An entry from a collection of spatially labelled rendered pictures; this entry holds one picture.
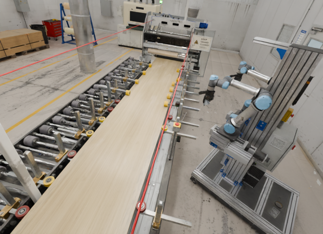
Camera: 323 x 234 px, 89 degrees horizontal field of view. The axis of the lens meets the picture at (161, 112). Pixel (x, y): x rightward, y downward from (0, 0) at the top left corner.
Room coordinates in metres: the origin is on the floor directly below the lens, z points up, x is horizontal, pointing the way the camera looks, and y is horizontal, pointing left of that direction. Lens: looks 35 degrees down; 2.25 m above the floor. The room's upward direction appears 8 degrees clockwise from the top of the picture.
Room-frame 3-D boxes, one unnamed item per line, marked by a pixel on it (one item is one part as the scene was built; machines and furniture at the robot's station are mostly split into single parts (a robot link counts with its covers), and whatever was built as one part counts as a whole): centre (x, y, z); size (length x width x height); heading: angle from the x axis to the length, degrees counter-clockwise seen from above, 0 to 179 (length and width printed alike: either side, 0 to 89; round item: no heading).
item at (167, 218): (0.62, -0.14, 0.81); 0.43 x 0.03 x 0.04; 83
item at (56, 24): (8.27, 5.57, 0.41); 0.76 x 0.48 x 0.81; 179
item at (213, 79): (1.60, -0.48, 1.62); 0.09 x 0.08 x 0.11; 59
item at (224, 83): (1.56, -0.57, 1.61); 0.11 x 0.11 x 0.08; 59
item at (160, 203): (0.58, -0.08, 0.87); 0.03 x 0.03 x 0.48; 83
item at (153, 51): (4.48, -0.03, 1.05); 1.43 x 0.12 x 0.12; 83
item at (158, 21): (4.76, -0.06, 0.95); 1.65 x 0.70 x 1.90; 83
